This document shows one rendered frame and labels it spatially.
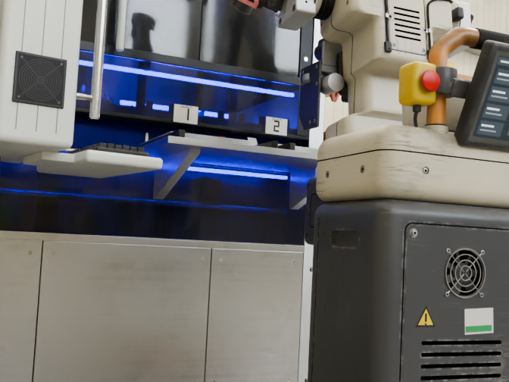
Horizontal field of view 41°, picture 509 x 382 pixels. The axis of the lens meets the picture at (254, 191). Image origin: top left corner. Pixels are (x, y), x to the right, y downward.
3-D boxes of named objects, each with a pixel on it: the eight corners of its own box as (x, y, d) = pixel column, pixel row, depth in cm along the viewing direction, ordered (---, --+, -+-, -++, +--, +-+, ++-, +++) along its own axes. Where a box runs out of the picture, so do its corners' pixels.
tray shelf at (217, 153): (123, 158, 226) (123, 152, 226) (307, 176, 255) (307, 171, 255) (167, 142, 182) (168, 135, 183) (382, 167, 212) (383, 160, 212)
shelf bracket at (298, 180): (288, 208, 242) (290, 172, 243) (295, 209, 243) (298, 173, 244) (339, 206, 211) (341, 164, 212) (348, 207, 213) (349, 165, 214)
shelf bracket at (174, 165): (152, 198, 221) (155, 158, 222) (161, 198, 223) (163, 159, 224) (187, 194, 191) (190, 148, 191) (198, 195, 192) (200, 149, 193)
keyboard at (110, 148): (49, 162, 198) (50, 154, 198) (95, 167, 205) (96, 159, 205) (96, 151, 164) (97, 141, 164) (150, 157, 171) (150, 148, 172)
